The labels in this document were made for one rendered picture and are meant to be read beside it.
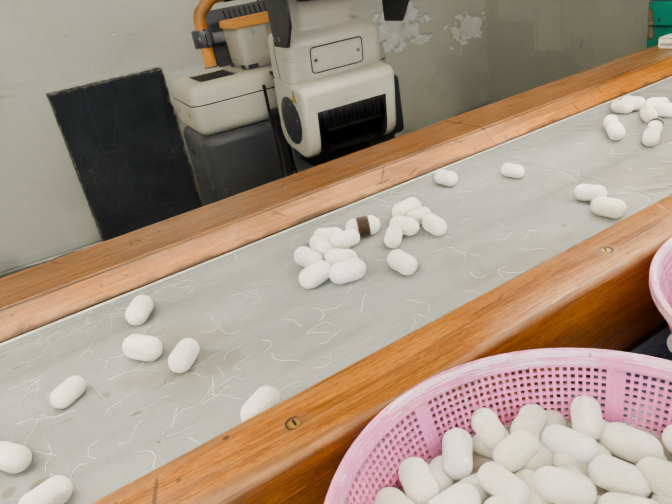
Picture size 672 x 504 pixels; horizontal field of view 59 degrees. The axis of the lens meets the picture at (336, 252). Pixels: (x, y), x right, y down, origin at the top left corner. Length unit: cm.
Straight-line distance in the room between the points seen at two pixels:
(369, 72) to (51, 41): 154
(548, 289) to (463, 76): 281
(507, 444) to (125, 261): 46
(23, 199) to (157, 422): 223
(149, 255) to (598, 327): 46
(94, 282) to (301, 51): 74
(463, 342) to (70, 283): 42
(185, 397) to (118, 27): 220
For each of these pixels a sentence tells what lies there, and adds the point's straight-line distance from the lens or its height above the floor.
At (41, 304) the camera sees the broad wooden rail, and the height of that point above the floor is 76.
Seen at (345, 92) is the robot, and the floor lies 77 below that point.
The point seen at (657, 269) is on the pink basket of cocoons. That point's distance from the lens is 51.
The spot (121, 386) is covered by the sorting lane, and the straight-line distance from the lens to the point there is 52.
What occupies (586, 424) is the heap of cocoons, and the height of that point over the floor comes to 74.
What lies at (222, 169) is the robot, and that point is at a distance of 151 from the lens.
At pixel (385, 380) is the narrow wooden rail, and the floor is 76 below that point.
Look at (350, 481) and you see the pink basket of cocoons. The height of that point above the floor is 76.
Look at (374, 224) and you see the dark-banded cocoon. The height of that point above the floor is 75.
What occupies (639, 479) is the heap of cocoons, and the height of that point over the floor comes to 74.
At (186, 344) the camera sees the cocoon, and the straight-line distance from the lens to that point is 51.
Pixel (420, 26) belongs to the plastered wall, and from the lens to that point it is 309.
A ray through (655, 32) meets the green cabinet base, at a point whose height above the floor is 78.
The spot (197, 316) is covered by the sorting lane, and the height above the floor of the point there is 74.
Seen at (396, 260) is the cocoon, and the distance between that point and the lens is 56.
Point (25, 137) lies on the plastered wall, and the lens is 261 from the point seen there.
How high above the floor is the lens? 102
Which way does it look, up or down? 26 degrees down
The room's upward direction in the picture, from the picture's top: 11 degrees counter-clockwise
